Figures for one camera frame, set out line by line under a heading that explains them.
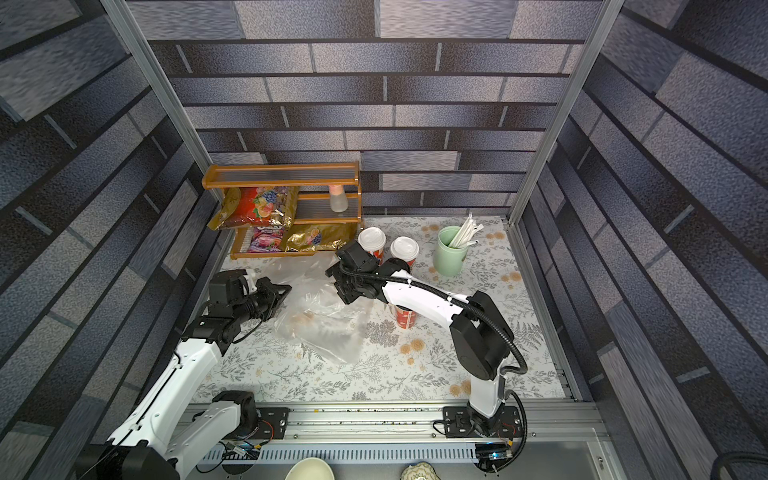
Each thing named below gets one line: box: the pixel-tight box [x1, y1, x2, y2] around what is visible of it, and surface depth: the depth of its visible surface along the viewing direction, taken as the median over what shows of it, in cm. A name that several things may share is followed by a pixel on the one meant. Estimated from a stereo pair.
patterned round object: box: [400, 461, 441, 480], surface depth 68 cm
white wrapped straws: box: [448, 212, 485, 249], surface depth 94 cm
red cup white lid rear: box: [357, 226, 387, 266], surface depth 94 cm
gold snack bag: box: [282, 223, 358, 253], surface depth 109 cm
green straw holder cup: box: [433, 226, 469, 277], surface depth 99 cm
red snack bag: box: [209, 186, 299, 231], surface depth 97 cm
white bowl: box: [285, 457, 335, 480], surface depth 66 cm
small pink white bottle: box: [329, 184, 349, 213], surface depth 100 cm
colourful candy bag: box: [248, 226, 285, 253], surface depth 111 cm
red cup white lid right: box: [390, 236, 420, 271], surface depth 91 cm
